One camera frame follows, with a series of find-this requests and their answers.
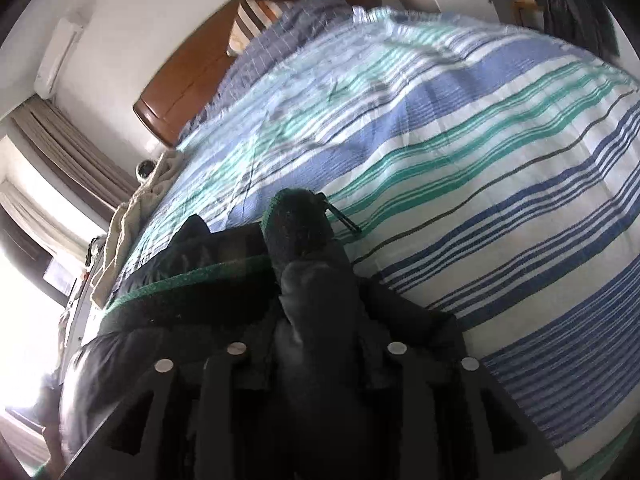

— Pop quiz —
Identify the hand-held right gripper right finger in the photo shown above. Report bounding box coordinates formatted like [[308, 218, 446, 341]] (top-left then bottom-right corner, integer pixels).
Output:
[[360, 341, 566, 480]]

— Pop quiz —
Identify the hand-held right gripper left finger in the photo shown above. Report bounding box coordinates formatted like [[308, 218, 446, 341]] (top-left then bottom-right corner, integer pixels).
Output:
[[62, 341, 281, 480]]

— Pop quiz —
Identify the black puffer jacket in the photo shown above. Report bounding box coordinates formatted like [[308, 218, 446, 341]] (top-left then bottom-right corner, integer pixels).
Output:
[[60, 187, 468, 480]]

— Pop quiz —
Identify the white window cabinet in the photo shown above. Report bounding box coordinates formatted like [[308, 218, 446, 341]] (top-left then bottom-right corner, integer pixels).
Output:
[[55, 255, 109, 376]]

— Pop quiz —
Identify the cream blanket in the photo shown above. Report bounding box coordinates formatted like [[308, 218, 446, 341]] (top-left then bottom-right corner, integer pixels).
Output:
[[92, 150, 187, 307]]

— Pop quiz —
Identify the bed with striped sheet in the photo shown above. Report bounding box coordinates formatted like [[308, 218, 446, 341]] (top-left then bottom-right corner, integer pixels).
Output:
[[102, 5, 640, 480]]

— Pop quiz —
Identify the white sheer curtain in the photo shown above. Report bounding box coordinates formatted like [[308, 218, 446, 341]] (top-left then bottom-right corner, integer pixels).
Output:
[[0, 180, 101, 262]]

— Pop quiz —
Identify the grey curtain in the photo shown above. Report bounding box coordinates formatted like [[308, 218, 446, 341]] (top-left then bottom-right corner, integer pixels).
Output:
[[10, 97, 139, 217]]

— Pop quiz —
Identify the wooden headboard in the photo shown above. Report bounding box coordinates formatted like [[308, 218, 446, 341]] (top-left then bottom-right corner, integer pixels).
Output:
[[132, 0, 384, 149]]

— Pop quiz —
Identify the blue plaid pillow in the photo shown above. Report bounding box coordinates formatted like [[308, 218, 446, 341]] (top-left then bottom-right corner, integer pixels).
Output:
[[180, 0, 357, 137]]

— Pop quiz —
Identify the white air conditioner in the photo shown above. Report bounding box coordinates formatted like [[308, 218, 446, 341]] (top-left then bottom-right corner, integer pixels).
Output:
[[32, 17, 86, 100]]

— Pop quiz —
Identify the brown striped pillow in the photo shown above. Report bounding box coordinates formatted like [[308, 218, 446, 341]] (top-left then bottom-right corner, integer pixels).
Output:
[[226, 0, 296, 57]]

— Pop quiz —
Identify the wooden chair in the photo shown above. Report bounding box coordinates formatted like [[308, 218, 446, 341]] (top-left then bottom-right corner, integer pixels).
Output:
[[515, 0, 547, 29]]

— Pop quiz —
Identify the dark garment on chair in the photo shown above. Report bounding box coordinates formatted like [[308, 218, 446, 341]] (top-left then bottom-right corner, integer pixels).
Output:
[[542, 0, 622, 57]]

